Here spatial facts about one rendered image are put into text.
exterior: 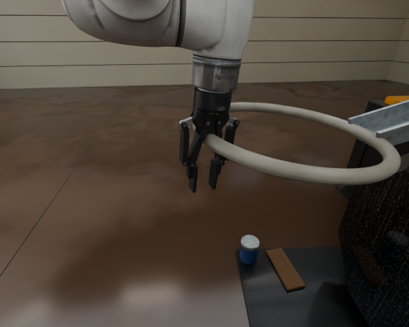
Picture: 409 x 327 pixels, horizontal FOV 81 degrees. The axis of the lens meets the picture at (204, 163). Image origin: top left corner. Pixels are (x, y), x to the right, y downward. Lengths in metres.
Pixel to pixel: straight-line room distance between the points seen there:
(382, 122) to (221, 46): 0.59
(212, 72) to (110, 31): 0.17
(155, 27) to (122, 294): 1.25
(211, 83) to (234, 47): 0.07
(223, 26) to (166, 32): 0.09
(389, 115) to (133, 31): 0.73
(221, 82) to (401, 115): 0.61
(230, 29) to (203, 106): 0.13
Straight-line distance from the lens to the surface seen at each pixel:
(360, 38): 8.09
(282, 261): 1.51
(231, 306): 1.34
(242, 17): 0.45
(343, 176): 0.47
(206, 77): 0.45
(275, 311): 1.34
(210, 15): 0.43
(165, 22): 0.41
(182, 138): 0.49
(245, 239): 1.41
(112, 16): 0.39
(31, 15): 7.03
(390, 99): 2.00
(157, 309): 1.35
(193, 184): 0.55
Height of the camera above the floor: 1.15
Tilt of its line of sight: 28 degrees down
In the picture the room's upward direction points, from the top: straight up
